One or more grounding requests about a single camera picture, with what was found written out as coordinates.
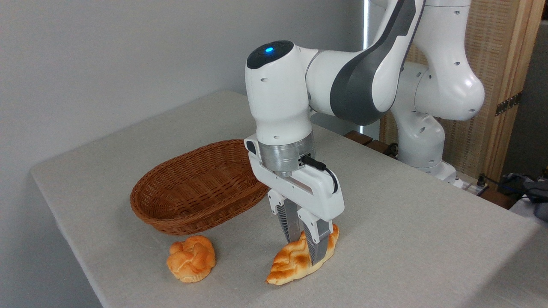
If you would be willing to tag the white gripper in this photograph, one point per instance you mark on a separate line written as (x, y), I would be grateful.
(312, 192)

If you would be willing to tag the long braided bread loaf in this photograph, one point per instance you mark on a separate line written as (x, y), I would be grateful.
(287, 265)

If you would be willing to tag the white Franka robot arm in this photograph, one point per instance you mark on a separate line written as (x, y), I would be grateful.
(278, 94)

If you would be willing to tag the brown oval wicker basket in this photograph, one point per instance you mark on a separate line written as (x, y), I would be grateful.
(192, 214)

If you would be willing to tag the round knotted bread roll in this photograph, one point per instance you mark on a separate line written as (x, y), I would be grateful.
(190, 259)

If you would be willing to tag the grey tablecloth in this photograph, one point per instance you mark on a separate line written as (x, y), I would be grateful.
(406, 248)

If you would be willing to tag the dark wooden base board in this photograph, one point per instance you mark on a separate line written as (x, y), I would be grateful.
(359, 137)

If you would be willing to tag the dark grey bag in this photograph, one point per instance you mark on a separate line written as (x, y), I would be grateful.
(537, 192)

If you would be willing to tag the metal hinge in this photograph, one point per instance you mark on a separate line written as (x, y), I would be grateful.
(508, 103)

